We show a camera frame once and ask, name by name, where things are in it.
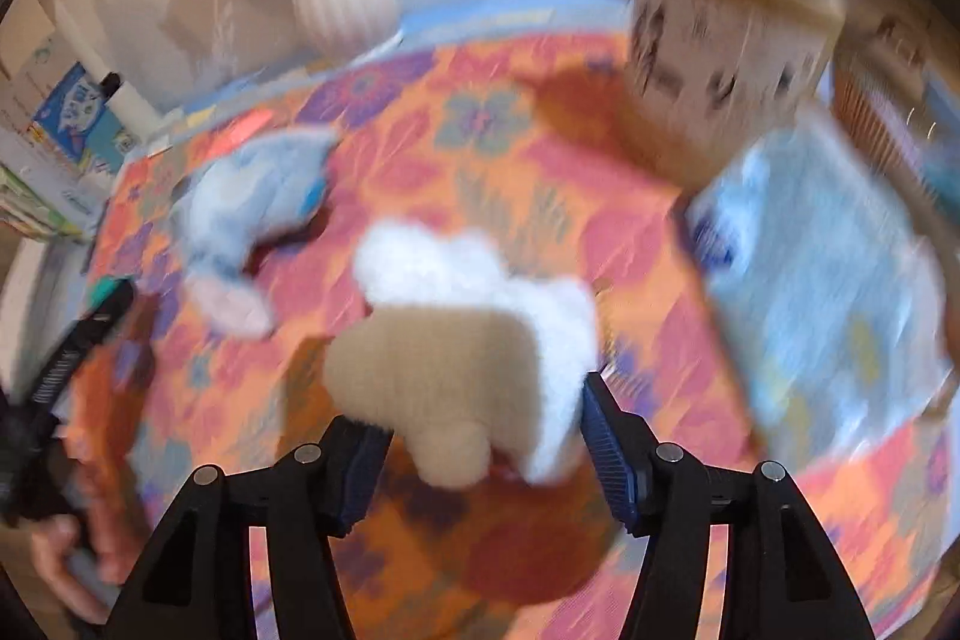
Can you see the white beige plush toy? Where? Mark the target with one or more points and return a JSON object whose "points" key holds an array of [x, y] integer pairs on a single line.
{"points": [[464, 359]]}

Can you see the blue tissue pack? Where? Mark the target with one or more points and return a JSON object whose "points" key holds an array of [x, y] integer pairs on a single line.
{"points": [[830, 305]]}

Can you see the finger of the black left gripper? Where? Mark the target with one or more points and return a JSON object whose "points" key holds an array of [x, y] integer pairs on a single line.
{"points": [[28, 427]]}

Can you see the beige pen holder cup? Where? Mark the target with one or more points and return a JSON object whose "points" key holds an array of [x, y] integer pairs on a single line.
{"points": [[707, 78]]}

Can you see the blue white plush toy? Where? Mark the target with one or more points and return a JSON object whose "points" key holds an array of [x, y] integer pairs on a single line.
{"points": [[269, 188]]}

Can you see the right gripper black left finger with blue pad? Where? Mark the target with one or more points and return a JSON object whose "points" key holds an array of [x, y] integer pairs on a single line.
{"points": [[193, 578]]}

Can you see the orange floral table mat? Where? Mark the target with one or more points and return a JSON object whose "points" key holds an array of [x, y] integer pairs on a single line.
{"points": [[518, 138]]}

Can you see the person's left hand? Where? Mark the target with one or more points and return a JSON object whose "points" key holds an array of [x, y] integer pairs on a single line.
{"points": [[52, 543]]}

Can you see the round woven basket tray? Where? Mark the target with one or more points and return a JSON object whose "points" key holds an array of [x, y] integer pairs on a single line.
{"points": [[898, 110]]}

